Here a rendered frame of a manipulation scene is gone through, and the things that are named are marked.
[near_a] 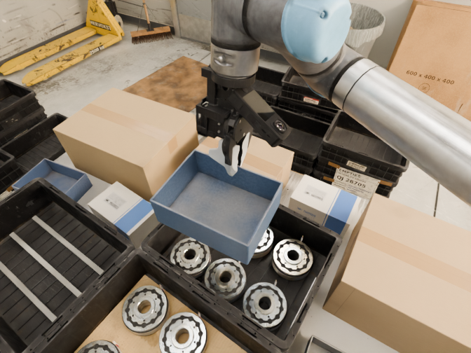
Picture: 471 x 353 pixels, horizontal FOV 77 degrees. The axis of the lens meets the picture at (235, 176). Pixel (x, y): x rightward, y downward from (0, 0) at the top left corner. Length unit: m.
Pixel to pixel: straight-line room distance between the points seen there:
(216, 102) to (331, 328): 0.67
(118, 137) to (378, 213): 0.84
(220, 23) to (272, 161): 0.62
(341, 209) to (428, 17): 2.06
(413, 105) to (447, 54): 2.46
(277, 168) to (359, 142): 0.84
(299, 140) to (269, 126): 1.35
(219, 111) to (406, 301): 0.57
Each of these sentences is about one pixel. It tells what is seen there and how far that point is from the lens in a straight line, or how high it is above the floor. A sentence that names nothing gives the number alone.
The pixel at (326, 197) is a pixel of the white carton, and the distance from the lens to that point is 1.02.
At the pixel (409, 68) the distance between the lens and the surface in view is 2.89.
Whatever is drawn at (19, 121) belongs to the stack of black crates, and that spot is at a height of 0.48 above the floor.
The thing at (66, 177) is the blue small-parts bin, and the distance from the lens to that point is 1.32.
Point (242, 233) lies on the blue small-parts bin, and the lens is 0.57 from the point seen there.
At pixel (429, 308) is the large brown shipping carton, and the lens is 0.81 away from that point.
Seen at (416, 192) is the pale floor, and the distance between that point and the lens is 2.33.
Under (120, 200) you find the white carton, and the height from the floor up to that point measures 0.79.
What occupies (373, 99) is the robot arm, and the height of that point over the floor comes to 1.34.
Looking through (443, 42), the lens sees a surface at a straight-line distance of 2.86.
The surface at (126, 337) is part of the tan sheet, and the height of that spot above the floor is 0.83.
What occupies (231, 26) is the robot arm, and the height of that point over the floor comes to 1.40.
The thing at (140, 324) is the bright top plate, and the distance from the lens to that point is 0.76.
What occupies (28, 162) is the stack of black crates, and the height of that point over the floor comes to 0.38.
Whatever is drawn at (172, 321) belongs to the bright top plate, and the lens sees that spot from 0.75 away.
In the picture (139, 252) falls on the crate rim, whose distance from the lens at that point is 0.75.
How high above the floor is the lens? 1.57
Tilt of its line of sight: 49 degrees down
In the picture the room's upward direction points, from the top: straight up
